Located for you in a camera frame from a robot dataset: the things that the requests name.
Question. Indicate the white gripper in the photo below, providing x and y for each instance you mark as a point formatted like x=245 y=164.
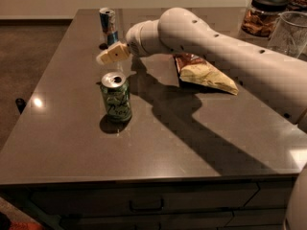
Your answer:
x=133 y=42

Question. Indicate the red bull can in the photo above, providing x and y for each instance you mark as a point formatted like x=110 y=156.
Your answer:
x=108 y=23

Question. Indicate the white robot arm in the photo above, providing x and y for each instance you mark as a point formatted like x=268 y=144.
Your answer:
x=276 y=79

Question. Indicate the green soda can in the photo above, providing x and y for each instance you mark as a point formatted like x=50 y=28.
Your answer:
x=116 y=96

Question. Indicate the brown chips bag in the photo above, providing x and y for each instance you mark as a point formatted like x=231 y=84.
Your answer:
x=197 y=70

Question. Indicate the black knob at table side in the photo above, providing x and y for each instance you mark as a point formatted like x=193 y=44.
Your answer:
x=21 y=104

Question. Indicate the glass jar with black lid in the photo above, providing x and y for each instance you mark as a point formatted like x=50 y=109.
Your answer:
x=261 y=15

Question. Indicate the clear plastic cup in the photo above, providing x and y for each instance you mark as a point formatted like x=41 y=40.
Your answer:
x=289 y=36

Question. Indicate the black drawer handle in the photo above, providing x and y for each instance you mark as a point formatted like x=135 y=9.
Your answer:
x=146 y=206

